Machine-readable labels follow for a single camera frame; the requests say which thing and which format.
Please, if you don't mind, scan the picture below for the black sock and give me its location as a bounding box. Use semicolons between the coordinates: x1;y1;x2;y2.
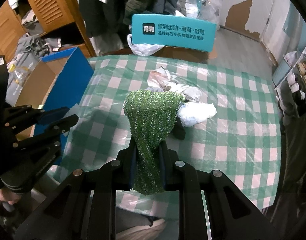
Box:
171;117;186;140

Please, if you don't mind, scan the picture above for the green glittery cloth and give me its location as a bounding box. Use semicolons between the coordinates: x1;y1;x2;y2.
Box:
124;90;185;195

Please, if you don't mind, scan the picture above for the patterned white cloth bundle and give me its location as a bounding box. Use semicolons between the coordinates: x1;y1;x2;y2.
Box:
147;67;202;102

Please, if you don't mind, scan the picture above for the person's left hand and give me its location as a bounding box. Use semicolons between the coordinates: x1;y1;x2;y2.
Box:
0;187;21;205

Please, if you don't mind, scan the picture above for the blue cardboard box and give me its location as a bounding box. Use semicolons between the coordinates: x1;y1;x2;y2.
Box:
15;46;95;165

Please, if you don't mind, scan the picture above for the white crumpled cloth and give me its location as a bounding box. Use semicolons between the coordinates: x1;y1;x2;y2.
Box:
177;101;217;127

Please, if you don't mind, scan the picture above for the grey clothes pile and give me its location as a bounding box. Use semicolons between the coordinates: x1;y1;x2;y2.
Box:
6;34;62;106

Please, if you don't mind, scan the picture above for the green checkered tablecloth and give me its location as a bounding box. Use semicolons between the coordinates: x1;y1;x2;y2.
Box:
50;55;281;209

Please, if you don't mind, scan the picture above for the wooden louvered cabinet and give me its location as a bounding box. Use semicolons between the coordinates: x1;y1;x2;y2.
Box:
0;0;96;61

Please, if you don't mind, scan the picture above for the white plastic bag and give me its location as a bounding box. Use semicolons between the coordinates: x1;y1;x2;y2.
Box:
127;34;165;56

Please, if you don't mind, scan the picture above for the dark hanging jacket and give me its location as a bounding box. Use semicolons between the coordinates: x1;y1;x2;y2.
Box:
78;0;177;37

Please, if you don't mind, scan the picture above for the teal printed box flap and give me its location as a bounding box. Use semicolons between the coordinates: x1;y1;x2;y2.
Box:
131;14;216;52

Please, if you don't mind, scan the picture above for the shoe rack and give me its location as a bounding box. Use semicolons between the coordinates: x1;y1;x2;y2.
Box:
272;45;306;120

